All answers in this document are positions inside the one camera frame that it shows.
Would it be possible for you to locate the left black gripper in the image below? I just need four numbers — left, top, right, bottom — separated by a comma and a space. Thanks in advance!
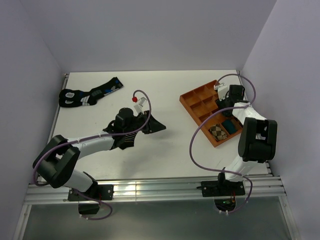
123, 110, 166, 135

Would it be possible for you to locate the black white striped sock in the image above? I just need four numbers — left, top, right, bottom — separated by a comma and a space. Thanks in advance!
117, 132, 137, 150

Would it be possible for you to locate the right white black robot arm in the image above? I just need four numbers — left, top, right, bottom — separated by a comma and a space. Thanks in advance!
214, 84, 278, 196

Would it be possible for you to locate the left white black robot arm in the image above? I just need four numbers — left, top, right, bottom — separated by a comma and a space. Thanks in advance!
32, 107, 166, 200

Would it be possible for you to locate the teal rolled sock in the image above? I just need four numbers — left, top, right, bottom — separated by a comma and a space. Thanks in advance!
221, 119, 237, 135

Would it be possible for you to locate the orange compartment tray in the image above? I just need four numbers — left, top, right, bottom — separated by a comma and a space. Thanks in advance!
179, 80, 243, 147

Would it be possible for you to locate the brown argyle rolled sock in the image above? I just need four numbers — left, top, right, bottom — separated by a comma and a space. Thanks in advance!
209, 124, 228, 142

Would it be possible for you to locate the black blue sport sock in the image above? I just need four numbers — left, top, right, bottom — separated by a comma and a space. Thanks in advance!
58, 77, 124, 108

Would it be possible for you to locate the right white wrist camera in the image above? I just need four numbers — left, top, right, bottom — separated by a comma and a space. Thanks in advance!
213, 83, 229, 101

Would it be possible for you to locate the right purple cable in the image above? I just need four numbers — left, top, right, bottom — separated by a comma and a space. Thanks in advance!
189, 73, 258, 215

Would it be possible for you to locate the purple cable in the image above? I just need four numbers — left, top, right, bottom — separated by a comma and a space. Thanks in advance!
32, 90, 153, 221
189, 73, 258, 215

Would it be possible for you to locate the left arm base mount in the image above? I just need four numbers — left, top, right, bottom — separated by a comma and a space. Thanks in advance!
67, 184, 114, 202

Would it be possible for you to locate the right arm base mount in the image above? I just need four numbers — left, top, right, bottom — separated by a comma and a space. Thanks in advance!
197, 180, 246, 197

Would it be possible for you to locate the aluminium frame rail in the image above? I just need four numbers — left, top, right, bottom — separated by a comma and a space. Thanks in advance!
14, 71, 301, 240

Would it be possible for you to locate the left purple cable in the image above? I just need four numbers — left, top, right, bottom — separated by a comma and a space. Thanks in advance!
32, 90, 153, 221

